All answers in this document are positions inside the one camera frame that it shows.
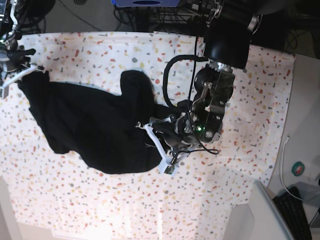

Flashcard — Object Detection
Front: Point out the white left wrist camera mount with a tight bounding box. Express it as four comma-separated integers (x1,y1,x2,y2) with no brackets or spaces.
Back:
135,121,179,177

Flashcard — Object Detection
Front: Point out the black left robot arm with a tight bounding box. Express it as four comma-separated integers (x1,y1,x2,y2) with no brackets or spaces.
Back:
151,0,262,161

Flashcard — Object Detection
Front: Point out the grey monitor edge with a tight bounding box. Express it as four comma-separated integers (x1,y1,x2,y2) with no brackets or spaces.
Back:
249,181,294,240

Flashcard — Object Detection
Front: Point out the black keyboard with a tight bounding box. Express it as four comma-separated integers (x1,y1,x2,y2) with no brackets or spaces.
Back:
273,192,312,240

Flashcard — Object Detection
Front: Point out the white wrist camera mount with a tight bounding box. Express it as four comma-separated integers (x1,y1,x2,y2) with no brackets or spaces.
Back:
0,63,45,100
135,121,179,177

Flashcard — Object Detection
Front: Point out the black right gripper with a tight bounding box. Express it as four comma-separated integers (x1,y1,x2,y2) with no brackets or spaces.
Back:
0,48,36,73

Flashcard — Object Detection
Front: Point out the black t-shirt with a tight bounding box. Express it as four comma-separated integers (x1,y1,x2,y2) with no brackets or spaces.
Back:
18,70,173,174

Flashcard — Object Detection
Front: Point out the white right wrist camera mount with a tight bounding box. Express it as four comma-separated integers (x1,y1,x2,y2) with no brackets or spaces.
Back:
0,63,45,100

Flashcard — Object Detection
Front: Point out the white cable on desk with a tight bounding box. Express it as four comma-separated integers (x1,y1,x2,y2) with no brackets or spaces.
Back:
279,134,305,201

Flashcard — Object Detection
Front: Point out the terrazzo pattern tablecloth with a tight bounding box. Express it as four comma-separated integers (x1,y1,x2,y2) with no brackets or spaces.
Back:
0,32,296,240

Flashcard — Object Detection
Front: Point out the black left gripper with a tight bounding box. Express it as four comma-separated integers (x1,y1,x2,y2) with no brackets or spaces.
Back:
149,114,198,157

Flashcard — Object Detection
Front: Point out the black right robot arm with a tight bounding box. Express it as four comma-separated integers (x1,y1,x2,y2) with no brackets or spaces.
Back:
0,0,36,74

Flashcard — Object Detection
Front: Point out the green tape roll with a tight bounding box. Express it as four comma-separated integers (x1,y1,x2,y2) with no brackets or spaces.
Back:
291,161,306,177

